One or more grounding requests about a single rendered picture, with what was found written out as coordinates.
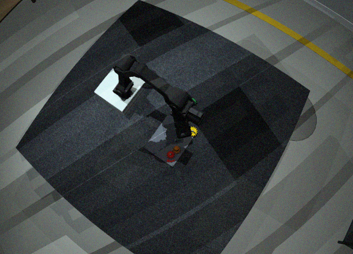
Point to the yellow gear with black stripe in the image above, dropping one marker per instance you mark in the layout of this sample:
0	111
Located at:
195	131

